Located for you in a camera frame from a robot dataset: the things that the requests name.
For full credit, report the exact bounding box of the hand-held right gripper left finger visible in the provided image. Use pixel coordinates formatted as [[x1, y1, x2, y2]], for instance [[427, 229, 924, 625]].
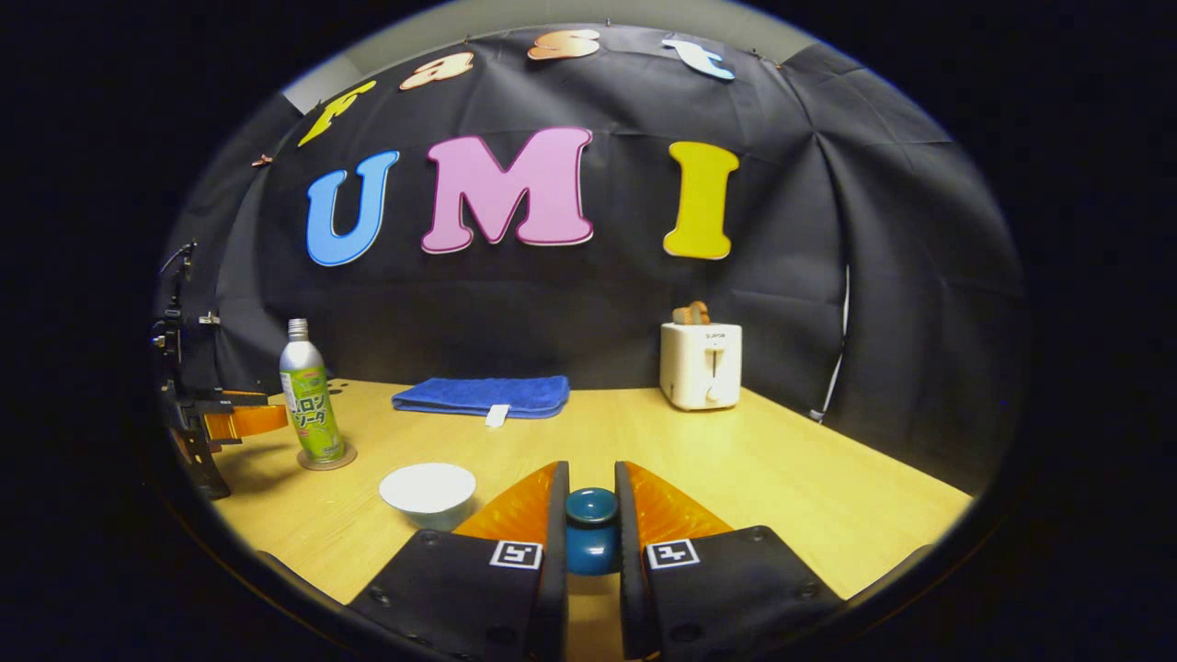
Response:
[[346, 461, 572, 662]]

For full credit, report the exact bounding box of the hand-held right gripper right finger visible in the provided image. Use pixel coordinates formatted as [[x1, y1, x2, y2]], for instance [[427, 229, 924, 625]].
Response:
[[613, 460, 847, 662]]

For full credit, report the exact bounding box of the teal teacup lid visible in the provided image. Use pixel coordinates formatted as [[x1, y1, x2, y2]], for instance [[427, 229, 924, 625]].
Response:
[[564, 487, 622, 576]]

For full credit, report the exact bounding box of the silver green-label water bottle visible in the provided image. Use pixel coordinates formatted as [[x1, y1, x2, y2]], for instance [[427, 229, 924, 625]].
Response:
[[280, 318, 347, 463]]

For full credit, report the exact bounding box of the round brown coaster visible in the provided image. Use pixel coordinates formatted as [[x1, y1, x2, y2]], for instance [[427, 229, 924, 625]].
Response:
[[296, 443, 358, 472]]

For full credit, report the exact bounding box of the teal white teacup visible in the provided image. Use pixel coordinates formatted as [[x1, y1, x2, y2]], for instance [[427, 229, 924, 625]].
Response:
[[379, 462, 477, 531]]

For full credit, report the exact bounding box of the blue folded towel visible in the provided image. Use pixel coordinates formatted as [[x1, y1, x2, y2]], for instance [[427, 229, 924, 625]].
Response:
[[392, 375, 571, 429]]

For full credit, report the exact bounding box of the white toaster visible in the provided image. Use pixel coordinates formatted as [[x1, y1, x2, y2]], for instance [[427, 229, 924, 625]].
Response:
[[659, 322, 743, 412]]

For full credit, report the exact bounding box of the black backdrop cloth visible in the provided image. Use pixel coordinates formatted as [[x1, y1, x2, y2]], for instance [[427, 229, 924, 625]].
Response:
[[156, 23, 1026, 493]]

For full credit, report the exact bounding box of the white power cord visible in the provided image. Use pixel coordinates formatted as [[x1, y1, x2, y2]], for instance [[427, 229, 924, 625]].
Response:
[[809, 265, 851, 423]]

